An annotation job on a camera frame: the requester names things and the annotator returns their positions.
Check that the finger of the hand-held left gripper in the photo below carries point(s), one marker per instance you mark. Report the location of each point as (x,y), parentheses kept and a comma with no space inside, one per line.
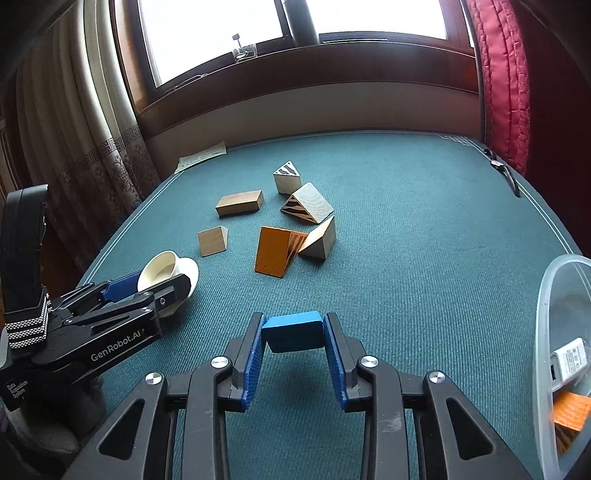
(122,286)
(161,291)

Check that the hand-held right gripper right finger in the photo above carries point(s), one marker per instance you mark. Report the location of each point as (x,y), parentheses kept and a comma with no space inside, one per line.
(334,364)

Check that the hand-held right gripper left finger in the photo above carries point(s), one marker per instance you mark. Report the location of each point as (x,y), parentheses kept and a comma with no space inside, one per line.
(254,364)

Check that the white plastic cup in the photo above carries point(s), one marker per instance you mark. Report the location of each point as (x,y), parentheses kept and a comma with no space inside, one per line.
(161,272)

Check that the blue wooden block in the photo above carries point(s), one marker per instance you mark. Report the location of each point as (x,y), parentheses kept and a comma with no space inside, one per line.
(293,331)

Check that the plain wooden wedge block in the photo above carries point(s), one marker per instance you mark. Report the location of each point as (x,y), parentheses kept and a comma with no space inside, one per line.
(212,242)

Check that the large orange wedge block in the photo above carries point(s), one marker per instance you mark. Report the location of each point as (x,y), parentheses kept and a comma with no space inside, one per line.
(274,251)

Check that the rectangular wooden block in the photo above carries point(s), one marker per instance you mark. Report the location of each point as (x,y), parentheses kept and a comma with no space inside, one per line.
(239,203)

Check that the plain beige triangle block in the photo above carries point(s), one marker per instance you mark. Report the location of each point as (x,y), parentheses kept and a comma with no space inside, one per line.
(321,240)

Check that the tiger-striped wooden triangle block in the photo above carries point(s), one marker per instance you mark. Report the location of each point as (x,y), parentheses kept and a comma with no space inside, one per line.
(309,203)

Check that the white zebra-striped triangle block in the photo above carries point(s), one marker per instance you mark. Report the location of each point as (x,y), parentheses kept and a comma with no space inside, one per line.
(286,177)

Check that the clear plastic container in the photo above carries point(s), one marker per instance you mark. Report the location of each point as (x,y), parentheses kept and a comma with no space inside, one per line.
(547,323)

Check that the white usb charger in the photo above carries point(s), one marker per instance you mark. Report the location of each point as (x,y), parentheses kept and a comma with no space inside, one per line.
(570,364)

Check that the small orange wedge block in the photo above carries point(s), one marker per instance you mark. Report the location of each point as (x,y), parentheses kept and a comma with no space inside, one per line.
(572,410)

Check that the person's left hand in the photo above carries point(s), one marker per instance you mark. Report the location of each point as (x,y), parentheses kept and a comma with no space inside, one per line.
(46,438)

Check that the paper sheet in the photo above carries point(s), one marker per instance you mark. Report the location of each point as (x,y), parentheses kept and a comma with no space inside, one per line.
(201,158)

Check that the beige patterned curtain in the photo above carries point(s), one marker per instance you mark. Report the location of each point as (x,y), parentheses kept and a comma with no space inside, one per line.
(83,152)

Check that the small glass on windowsill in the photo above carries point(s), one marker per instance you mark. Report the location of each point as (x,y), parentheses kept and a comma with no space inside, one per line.
(244,48)

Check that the wristwatch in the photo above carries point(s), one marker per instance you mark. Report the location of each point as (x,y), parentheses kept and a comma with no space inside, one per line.
(501,168)

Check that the red quilted curtain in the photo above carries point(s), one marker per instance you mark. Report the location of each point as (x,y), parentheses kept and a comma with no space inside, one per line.
(503,83)

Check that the wooden window frame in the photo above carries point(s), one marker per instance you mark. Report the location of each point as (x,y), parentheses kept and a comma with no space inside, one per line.
(300,78)

